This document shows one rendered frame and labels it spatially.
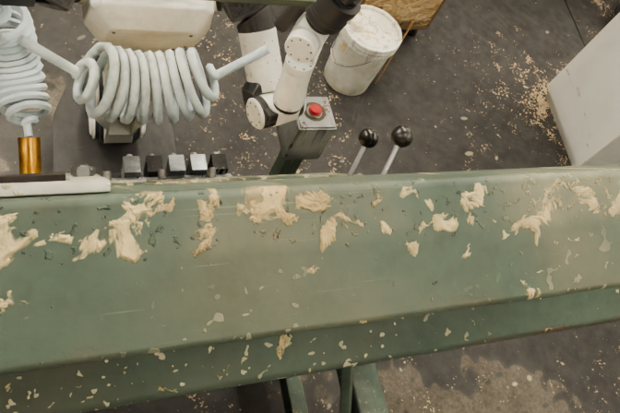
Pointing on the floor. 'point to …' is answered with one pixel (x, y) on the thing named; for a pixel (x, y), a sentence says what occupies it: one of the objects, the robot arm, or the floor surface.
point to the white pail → (363, 51)
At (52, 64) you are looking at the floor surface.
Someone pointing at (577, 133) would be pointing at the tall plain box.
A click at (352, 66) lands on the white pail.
